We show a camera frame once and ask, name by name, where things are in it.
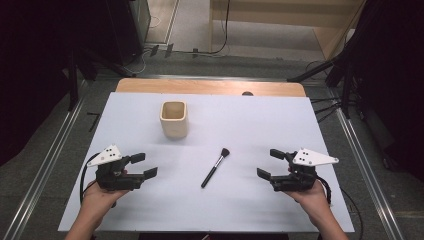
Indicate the black stand legs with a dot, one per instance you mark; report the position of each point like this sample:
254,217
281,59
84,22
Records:
346,83
72,83

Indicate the cream square cup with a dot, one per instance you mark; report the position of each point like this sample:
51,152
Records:
174,125

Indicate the light wooden shelf unit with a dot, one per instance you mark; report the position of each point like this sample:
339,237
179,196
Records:
333,36

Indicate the dark cabinet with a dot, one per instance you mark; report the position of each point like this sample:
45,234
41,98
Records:
126,30

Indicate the wooden table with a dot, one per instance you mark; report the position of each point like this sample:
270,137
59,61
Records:
200,86

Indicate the person's left hand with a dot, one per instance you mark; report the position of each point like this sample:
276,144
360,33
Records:
98,200

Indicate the white table mat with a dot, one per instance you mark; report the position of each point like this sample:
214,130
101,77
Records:
233,126

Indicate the dark curtain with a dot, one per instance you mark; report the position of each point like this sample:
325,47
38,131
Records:
393,83
30,83

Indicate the person's right hand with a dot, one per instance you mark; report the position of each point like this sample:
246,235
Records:
310,200

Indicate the metal floor rail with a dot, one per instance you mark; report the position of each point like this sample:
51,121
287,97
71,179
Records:
366,173
50,156

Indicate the black makeup brush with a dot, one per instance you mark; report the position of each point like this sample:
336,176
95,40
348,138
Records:
213,170

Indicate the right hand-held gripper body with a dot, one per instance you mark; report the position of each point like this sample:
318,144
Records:
296,176

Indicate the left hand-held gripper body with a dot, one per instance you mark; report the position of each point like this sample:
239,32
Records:
115,176

